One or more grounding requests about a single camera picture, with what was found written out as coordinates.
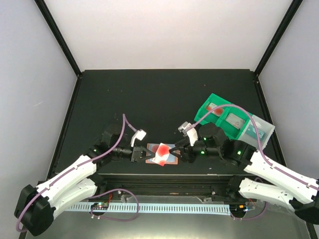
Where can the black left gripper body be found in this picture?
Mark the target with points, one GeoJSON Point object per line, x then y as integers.
{"type": "Point", "coordinates": [134, 154]}

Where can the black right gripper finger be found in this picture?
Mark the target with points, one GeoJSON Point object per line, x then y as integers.
{"type": "Point", "coordinates": [179, 145]}
{"type": "Point", "coordinates": [178, 154]}

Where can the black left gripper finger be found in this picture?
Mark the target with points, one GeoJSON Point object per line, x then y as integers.
{"type": "Point", "coordinates": [147, 157]}
{"type": "Point", "coordinates": [149, 151]}

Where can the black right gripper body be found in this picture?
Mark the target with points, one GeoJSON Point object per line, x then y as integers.
{"type": "Point", "coordinates": [215, 152]}

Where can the pink leather card holder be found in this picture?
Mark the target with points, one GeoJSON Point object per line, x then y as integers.
{"type": "Point", "coordinates": [171, 159]}

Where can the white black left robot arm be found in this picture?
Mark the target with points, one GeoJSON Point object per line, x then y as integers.
{"type": "Point", "coordinates": [39, 206]}

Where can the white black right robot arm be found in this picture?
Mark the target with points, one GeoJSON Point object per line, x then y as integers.
{"type": "Point", "coordinates": [283, 187]}

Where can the red white april card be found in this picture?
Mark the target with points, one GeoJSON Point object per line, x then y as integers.
{"type": "Point", "coordinates": [217, 112]}

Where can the white VIP card in bin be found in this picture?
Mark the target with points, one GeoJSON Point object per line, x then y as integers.
{"type": "Point", "coordinates": [235, 121]}

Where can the green middle bin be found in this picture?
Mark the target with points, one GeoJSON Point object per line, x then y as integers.
{"type": "Point", "coordinates": [229, 130]}

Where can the clear white bin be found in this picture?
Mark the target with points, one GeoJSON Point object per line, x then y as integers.
{"type": "Point", "coordinates": [265, 130]}

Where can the left controller circuit board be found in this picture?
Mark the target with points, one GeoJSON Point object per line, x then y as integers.
{"type": "Point", "coordinates": [100, 206]}

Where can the controller circuit board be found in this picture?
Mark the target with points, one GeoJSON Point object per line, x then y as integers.
{"type": "Point", "coordinates": [100, 206]}
{"type": "Point", "coordinates": [241, 208]}

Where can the right controller circuit board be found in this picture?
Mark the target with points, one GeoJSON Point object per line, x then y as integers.
{"type": "Point", "coordinates": [241, 208]}

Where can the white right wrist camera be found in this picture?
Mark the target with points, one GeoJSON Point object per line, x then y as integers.
{"type": "Point", "coordinates": [188, 130]}

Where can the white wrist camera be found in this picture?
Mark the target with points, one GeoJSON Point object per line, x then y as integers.
{"type": "Point", "coordinates": [138, 135]}
{"type": "Point", "coordinates": [188, 130]}

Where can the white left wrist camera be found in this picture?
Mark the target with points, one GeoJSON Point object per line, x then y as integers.
{"type": "Point", "coordinates": [138, 135]}

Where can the white slotted cable duct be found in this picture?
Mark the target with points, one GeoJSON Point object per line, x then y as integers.
{"type": "Point", "coordinates": [153, 208]}

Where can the black corner frame post right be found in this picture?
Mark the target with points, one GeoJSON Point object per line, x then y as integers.
{"type": "Point", "coordinates": [281, 29]}

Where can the black corner frame post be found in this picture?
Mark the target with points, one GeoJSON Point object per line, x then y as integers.
{"type": "Point", "coordinates": [281, 29]}
{"type": "Point", "coordinates": [42, 6]}

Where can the black corner frame post left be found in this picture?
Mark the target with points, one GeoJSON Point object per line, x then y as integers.
{"type": "Point", "coordinates": [42, 6]}

